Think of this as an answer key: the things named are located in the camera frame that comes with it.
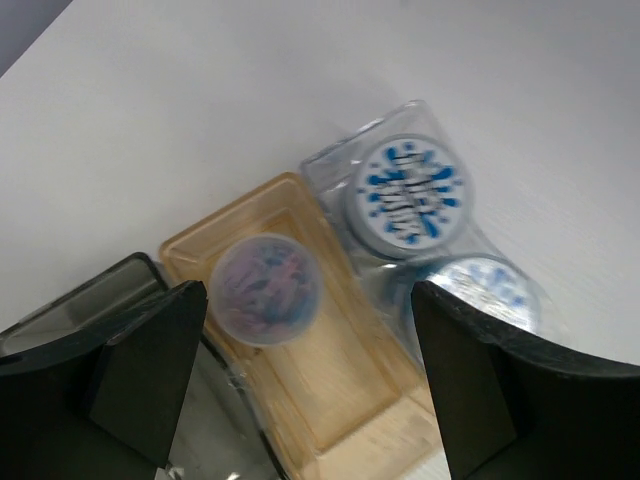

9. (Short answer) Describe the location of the grey plastic bin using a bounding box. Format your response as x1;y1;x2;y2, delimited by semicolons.
1;253;285;479

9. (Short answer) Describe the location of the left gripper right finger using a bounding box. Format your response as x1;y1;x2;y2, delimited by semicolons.
411;282;639;479

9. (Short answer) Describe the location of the purple clip jar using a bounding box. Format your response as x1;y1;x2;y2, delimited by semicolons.
208;233;324;348

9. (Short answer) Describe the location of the blue splash label jar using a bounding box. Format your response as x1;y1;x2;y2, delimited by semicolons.
343;134;472;260

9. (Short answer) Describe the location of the clear plastic bin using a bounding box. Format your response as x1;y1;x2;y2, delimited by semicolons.
300;100;549;364

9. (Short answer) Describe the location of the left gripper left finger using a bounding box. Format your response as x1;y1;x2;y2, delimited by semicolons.
1;281;207;479

